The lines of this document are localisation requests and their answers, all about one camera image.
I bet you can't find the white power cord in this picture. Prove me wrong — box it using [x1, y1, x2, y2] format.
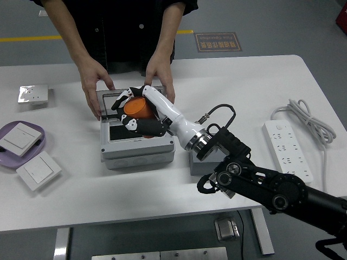
[270, 99, 337, 200]

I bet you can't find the metal floor outlet box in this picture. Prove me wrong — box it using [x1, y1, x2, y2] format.
[214, 216, 241, 241]

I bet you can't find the person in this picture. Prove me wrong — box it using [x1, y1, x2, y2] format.
[29, 0, 200, 76]

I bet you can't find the grey junction box clear lid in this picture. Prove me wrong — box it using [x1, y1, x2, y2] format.
[95, 85, 176, 171]

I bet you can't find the red object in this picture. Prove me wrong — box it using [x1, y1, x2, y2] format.
[335, 4, 347, 33]

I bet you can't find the person's right hand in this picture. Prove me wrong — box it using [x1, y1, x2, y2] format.
[77, 55, 116, 121]

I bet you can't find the brown floor sign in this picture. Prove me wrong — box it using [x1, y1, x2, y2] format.
[194, 32, 243, 53]

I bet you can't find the white power strip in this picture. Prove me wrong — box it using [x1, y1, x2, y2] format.
[261, 120, 314, 185]

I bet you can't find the purple tray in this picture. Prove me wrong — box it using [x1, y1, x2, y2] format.
[0, 120, 47, 170]

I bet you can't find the white wall switch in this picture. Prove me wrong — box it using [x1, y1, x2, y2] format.
[0, 122, 44, 157]
[15, 151, 62, 192]

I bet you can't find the thin black cable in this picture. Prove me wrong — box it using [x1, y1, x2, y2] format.
[237, 210, 246, 260]

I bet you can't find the orange cylinder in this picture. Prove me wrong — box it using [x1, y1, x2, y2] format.
[123, 97, 157, 139]

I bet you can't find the white wall socket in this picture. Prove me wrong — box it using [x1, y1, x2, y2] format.
[17, 84, 49, 105]

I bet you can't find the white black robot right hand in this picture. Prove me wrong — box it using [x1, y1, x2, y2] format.
[111, 85, 207, 150]

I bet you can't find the grey table leg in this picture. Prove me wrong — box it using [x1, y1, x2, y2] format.
[249, 209, 275, 255]
[53, 227, 72, 260]

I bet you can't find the grey metal plate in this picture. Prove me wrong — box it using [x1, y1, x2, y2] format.
[91, 251, 161, 260]

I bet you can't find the person's left hand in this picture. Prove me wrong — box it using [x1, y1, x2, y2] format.
[143, 53, 176, 105]

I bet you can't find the grey cube with round hole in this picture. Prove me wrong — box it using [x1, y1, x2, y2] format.
[189, 146, 227, 176]

